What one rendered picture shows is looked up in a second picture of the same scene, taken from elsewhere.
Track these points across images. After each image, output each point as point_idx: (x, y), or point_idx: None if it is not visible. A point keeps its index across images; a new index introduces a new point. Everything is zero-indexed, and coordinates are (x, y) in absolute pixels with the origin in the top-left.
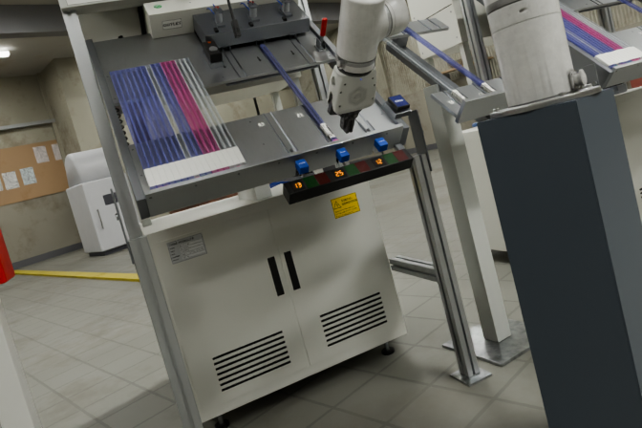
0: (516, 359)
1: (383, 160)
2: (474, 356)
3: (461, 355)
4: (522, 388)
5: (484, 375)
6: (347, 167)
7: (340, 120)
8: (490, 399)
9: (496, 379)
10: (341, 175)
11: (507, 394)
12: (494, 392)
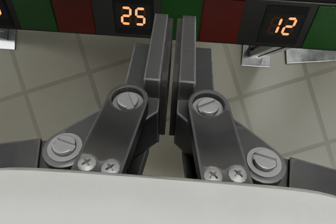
0: (304, 64)
1: (304, 25)
2: (266, 55)
3: (255, 51)
4: (267, 104)
5: (262, 64)
6: (171, 6)
7: (129, 70)
8: (237, 95)
9: (264, 75)
10: (136, 26)
11: (253, 101)
12: (248, 89)
